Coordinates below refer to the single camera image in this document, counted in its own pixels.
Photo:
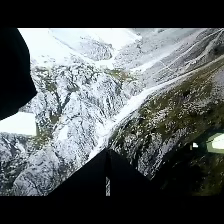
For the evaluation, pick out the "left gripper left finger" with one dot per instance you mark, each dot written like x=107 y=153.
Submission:
x=88 y=180

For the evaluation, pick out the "black garment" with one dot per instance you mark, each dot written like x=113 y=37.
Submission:
x=13 y=73

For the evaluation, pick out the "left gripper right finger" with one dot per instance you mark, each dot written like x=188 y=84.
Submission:
x=126 y=181

